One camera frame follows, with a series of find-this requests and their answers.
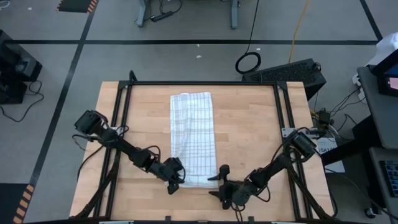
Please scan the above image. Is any dark monitor with lit screen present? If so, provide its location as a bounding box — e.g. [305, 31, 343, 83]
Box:
[372, 48, 398, 98]

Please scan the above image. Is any black hazard-striped mat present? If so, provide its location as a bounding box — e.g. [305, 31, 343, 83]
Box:
[55, 0, 99, 14]
[0, 182, 36, 224]

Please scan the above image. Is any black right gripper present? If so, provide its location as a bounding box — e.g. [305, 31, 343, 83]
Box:
[207, 164, 259, 210]

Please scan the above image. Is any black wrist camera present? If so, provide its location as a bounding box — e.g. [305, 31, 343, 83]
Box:
[169, 161, 183, 175]
[223, 183, 239, 200]

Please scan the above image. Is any black equipment case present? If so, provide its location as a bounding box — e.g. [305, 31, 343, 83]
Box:
[0, 29, 44, 105]

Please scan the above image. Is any white power adapter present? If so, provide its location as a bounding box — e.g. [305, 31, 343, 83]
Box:
[351, 72, 367, 103]

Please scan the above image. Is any grey desk leg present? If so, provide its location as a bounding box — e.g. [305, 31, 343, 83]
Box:
[135, 0, 152, 29]
[229, 0, 243, 30]

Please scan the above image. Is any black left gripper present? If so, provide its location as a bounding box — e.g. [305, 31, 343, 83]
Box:
[155, 157, 187, 195]

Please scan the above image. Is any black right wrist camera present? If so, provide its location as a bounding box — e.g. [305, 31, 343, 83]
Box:
[223, 183, 239, 200]

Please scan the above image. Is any black computer tower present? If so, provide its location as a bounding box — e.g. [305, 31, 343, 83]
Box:
[241, 58, 328, 101]

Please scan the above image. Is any black coiled cable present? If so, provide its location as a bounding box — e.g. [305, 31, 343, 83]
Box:
[234, 0, 262, 75]

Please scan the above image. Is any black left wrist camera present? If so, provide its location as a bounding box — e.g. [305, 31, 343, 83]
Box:
[169, 161, 183, 175]

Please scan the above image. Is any black keypad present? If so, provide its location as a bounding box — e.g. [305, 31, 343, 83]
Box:
[379, 160, 398, 198]

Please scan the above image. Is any yellow cable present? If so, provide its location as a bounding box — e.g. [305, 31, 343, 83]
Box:
[288, 0, 311, 64]

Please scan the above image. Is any black aluminium table frame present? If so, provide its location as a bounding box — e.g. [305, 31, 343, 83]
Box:
[73, 80, 338, 222]

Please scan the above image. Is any black power strip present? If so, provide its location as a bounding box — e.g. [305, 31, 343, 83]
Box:
[150, 10, 174, 23]

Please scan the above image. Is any white checked towel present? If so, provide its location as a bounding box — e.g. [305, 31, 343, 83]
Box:
[170, 91, 219, 189]

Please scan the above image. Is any black power adapter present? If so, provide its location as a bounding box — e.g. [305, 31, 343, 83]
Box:
[318, 110, 332, 126]

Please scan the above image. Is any white floor sign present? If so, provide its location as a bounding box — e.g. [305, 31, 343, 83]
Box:
[316, 136, 346, 174]

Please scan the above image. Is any black desk base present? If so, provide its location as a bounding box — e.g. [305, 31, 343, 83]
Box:
[320, 115, 384, 166]

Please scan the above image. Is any grey desk with keypad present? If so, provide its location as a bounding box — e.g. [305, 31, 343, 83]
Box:
[368, 146, 398, 215]

